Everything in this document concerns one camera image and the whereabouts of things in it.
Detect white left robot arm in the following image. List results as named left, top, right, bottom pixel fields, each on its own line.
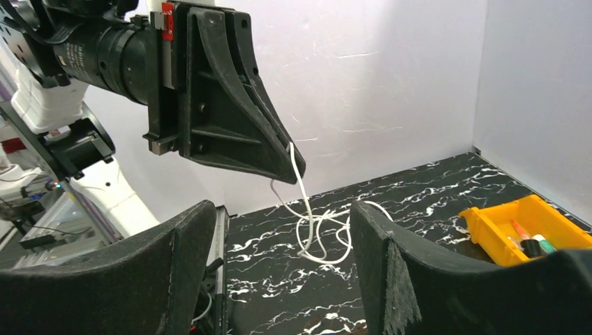
left=1, top=1, right=306, bottom=237

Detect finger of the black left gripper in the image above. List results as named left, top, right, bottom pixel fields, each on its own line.
left=180, top=6, right=306, bottom=184

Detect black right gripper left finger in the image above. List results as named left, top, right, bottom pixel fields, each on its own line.
left=0, top=200, right=219, bottom=335

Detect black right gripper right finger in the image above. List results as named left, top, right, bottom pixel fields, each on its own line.
left=350, top=201, right=591, bottom=334

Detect red marker pen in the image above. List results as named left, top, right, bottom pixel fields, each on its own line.
left=511, top=220, right=531, bottom=240

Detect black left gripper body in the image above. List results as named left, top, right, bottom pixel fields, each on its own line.
left=50, top=2, right=178, bottom=155

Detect green marker pen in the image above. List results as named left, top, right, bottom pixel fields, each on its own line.
left=533, top=234, right=556, bottom=255

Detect yellow plastic parts bin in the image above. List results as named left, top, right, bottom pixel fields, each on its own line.
left=459, top=195, right=591, bottom=267

